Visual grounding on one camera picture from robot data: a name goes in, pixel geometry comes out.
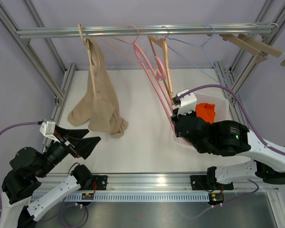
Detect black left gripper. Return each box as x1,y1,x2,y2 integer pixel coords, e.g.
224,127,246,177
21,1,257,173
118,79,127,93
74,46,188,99
36,125,101,178

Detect orange t shirt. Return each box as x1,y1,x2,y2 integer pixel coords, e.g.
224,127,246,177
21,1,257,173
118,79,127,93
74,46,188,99
195,103,216,124

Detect beige garment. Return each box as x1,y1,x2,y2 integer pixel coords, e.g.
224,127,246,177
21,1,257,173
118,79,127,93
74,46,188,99
67,38,128,138

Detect thick pink plastic hanger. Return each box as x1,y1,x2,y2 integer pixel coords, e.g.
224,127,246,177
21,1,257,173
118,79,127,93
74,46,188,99
133,45,178,136

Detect beige hanger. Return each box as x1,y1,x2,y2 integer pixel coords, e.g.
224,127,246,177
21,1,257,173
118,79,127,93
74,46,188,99
78,23,100,68

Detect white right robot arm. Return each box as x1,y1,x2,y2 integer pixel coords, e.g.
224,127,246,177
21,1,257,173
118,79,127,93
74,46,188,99
171,114,285,189

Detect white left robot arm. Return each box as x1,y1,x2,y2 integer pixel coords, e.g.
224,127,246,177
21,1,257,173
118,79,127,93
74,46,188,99
0,125,101,228

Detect wooden hanger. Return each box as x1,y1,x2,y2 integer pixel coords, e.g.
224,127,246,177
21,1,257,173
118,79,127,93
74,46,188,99
148,35,174,105

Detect wooden hangers at right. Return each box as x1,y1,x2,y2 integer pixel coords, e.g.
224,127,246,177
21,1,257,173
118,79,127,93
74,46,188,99
219,34,284,64

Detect aluminium hanging rod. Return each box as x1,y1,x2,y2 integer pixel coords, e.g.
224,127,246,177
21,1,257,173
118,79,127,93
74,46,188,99
16,22,278,38

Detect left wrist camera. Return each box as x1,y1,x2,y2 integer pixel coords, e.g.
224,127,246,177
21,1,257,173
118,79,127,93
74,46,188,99
39,119,58,142

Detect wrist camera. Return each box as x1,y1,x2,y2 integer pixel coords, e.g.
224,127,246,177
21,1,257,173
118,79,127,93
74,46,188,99
39,119,58,142
173,89,197,115

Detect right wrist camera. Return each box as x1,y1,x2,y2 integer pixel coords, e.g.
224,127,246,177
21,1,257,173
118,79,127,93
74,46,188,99
173,89,197,115

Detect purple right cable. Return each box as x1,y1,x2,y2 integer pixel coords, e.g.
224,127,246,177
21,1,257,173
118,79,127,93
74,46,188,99
174,85,285,219

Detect white slotted cable duct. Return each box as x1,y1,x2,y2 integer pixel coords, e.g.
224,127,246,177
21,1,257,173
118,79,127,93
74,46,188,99
65,192,209,202

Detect aluminium front rail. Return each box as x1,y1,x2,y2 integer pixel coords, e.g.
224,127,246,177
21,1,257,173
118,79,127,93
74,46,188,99
38,172,280,192

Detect blue wire hanger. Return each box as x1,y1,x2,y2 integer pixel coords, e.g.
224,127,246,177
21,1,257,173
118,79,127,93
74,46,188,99
160,24,227,86

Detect thin pink wire hanger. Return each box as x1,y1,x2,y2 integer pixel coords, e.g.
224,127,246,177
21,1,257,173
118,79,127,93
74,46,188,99
101,25,142,69

